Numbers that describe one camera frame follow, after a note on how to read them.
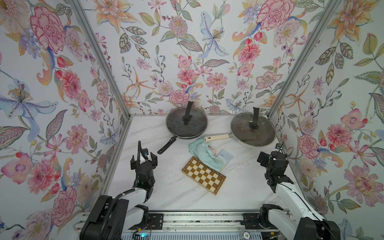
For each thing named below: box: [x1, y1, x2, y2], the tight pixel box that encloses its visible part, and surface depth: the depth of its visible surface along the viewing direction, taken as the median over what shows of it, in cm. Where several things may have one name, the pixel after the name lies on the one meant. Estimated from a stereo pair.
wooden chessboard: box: [181, 156, 227, 196], surface depth 89 cm
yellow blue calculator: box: [216, 149, 233, 166], surface depth 98 cm
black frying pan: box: [157, 106, 209, 155], surface depth 119 cm
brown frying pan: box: [204, 112, 277, 148], surface depth 112 cm
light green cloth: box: [188, 138, 224, 173], surface depth 95 cm
